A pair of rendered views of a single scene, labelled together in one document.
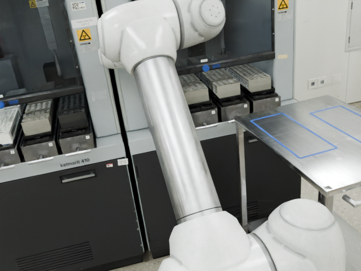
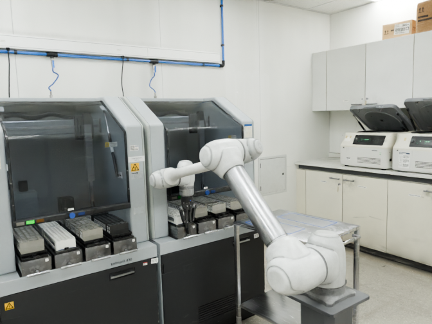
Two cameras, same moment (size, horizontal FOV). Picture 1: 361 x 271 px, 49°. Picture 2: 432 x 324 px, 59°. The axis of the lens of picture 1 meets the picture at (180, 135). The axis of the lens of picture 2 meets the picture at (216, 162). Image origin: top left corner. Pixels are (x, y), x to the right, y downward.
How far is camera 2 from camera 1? 104 cm
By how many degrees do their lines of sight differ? 31
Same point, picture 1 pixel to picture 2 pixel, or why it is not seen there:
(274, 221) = (314, 238)
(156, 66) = (240, 170)
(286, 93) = not seen: hidden behind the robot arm
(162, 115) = (251, 192)
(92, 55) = (137, 181)
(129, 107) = (157, 220)
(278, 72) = not seen: hidden behind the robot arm
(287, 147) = not seen: hidden behind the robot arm
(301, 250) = (331, 247)
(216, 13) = (260, 146)
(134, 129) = (159, 236)
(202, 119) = (206, 227)
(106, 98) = (143, 212)
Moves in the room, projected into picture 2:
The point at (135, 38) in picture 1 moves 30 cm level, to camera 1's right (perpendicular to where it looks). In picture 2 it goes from (229, 155) to (285, 151)
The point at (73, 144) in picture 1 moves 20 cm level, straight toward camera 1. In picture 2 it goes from (123, 245) to (141, 254)
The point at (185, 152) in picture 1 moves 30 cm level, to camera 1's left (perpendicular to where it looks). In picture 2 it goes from (267, 209) to (200, 218)
